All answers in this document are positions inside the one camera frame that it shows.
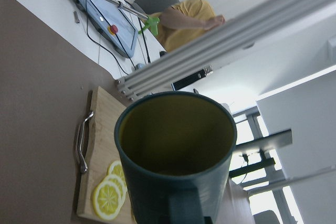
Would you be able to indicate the blue-grey cup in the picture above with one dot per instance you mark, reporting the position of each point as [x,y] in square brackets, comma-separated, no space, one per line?
[175,149]

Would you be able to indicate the person in yellow shirt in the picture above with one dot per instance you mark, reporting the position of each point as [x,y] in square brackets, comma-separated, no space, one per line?
[184,22]

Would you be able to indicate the bamboo cutting board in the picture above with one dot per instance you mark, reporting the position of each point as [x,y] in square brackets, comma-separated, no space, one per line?
[101,152]

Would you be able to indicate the blue-cased tablet flat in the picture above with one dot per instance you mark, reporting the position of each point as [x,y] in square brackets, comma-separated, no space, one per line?
[112,23]

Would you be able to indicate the middle lemon slice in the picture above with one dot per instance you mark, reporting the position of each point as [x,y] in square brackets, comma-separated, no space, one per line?
[120,183]

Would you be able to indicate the aluminium frame post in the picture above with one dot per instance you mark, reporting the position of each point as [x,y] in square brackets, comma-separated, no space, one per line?
[216,46]

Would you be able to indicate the lemon slice near handle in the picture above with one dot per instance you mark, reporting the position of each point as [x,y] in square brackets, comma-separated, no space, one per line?
[107,200]

